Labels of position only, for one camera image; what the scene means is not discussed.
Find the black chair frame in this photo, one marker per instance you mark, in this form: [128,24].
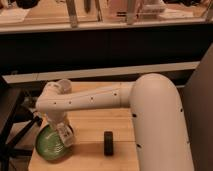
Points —
[12,111]

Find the long dark bench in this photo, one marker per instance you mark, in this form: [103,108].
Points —
[103,49]

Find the green ceramic bowl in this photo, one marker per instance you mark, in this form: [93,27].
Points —
[49,146]

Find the white gripper with label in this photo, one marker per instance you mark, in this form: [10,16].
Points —
[64,130]

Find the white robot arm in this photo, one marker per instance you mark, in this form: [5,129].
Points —
[158,116]

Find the dark panel at right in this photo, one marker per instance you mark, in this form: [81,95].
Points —
[197,98]

